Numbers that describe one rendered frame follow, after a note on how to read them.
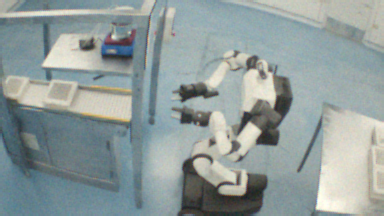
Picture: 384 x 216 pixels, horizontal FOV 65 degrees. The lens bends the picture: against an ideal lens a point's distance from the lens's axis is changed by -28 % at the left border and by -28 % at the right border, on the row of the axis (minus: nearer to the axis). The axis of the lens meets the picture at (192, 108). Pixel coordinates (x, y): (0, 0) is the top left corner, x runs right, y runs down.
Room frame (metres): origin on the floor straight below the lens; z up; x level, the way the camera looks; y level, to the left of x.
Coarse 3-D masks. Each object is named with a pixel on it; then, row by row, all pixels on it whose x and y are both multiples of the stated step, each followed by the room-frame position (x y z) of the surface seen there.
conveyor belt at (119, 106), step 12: (24, 96) 1.77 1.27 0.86; (36, 96) 1.80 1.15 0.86; (84, 96) 1.88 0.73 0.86; (96, 96) 1.90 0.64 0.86; (108, 96) 1.92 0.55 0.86; (120, 96) 1.94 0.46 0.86; (72, 108) 1.75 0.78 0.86; (84, 108) 1.77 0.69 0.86; (96, 108) 1.79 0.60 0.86; (108, 108) 1.81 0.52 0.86; (120, 108) 1.82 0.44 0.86
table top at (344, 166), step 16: (336, 112) 2.18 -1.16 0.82; (352, 112) 2.22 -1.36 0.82; (336, 128) 1.98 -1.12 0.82; (352, 128) 2.01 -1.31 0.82; (368, 128) 2.05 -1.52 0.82; (336, 144) 1.81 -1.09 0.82; (352, 144) 1.83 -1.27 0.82; (368, 144) 1.85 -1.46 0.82; (320, 160) 1.65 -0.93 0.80; (336, 160) 1.65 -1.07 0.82; (352, 160) 1.66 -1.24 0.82; (368, 160) 1.67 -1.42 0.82; (320, 176) 1.49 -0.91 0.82; (336, 176) 1.49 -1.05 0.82; (352, 176) 1.50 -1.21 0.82; (368, 176) 1.50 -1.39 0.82; (320, 192) 1.35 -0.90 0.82; (336, 192) 1.35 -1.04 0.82; (352, 192) 1.35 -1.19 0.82; (368, 192) 1.34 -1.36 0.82; (320, 208) 1.21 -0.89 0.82; (336, 208) 1.21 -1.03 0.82; (352, 208) 1.20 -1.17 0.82; (368, 208) 1.19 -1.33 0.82
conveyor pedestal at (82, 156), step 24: (0, 120) 1.70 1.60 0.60; (24, 120) 1.71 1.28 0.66; (24, 144) 1.70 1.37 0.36; (48, 144) 1.71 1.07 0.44; (72, 144) 1.72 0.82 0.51; (96, 144) 1.73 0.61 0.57; (48, 168) 1.71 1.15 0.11; (72, 168) 1.72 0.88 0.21; (96, 168) 1.73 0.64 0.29; (120, 168) 1.88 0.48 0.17
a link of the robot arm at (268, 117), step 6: (264, 108) 1.60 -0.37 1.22; (270, 108) 1.62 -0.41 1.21; (258, 114) 1.58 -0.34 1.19; (264, 114) 1.58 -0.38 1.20; (270, 114) 1.59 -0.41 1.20; (276, 114) 1.61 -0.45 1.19; (252, 120) 1.57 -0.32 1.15; (258, 120) 1.56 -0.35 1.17; (264, 120) 1.56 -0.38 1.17; (270, 120) 1.57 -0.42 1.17; (276, 120) 1.58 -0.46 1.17; (258, 126) 1.54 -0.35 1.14; (264, 126) 1.55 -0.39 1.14; (270, 126) 1.57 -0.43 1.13
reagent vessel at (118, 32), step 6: (126, 6) 1.92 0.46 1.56; (114, 24) 1.79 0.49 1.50; (120, 24) 1.79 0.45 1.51; (126, 24) 1.80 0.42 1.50; (132, 24) 1.84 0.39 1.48; (114, 30) 1.79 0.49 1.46; (120, 30) 1.79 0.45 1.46; (126, 30) 1.80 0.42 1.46; (132, 30) 1.85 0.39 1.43; (114, 36) 1.79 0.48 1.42; (120, 36) 1.79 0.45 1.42; (126, 36) 1.80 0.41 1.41
